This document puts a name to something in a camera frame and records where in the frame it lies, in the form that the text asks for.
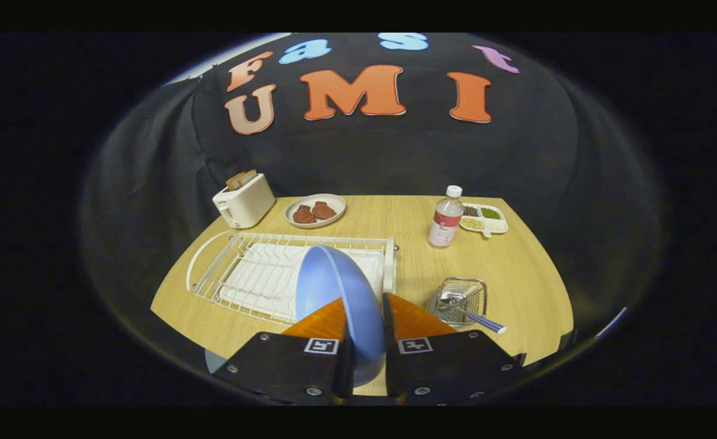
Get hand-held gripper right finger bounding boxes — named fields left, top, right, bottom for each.
left=383, top=293, right=527, bottom=406

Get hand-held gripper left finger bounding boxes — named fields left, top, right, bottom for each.
left=212, top=297, right=354, bottom=406

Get blue-handled metal spoon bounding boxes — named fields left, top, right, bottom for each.
left=439, top=294, right=508, bottom=335

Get metal wire basket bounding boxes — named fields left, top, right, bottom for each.
left=427, top=277, right=488, bottom=324

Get white wire dish rack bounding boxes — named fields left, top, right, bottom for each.
left=186, top=232, right=399, bottom=325

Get blue plate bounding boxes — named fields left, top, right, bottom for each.
left=296, top=245, right=387, bottom=387

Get beige oval plate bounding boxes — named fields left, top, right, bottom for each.
left=284, top=193, right=347, bottom=229

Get clear plastic water bottle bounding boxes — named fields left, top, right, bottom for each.
left=428, top=185, right=464, bottom=248

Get white divided food tray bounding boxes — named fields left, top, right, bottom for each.
left=459, top=202, right=509, bottom=238

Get white toaster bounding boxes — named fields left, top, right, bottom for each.
left=212, top=170, right=276, bottom=229

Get toast slices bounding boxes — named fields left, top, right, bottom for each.
left=226, top=170, right=258, bottom=191

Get black backdrop cloth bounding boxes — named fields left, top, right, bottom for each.
left=81, top=34, right=667, bottom=366

